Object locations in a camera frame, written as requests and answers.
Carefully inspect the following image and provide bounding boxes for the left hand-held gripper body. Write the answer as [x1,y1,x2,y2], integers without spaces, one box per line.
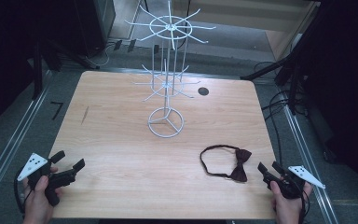
[17,152,76,207]

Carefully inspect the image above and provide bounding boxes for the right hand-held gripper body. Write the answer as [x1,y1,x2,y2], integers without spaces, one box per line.
[262,164,327,201]

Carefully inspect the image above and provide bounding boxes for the dark red bow tie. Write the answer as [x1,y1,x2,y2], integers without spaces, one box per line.
[200,144,253,183]

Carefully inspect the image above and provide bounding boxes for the white wire display rack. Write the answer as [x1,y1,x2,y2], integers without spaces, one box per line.
[124,0,217,139]

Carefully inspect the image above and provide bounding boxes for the person's right hand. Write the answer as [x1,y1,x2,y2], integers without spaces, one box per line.
[269,178,313,224]

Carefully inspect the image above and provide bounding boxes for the person's left hand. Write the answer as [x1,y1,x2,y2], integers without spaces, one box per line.
[22,167,63,224]

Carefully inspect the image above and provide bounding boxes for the black metal stand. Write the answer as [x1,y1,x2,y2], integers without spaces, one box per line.
[31,36,46,101]
[240,18,311,116]

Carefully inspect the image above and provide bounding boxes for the black cabinet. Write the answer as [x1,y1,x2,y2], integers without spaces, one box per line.
[74,0,117,59]

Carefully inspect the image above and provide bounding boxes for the aluminium floor rail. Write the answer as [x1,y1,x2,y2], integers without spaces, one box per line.
[0,70,54,216]
[282,104,340,224]

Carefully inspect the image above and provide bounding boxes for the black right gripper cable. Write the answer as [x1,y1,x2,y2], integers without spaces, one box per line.
[297,188,312,224]

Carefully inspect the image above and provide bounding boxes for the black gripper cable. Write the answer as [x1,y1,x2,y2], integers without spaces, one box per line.
[297,188,312,224]
[13,174,34,216]

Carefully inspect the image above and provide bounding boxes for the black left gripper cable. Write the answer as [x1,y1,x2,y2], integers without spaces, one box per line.
[13,174,34,216]

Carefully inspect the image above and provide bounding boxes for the black floor cables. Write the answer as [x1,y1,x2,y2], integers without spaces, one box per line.
[254,60,296,167]

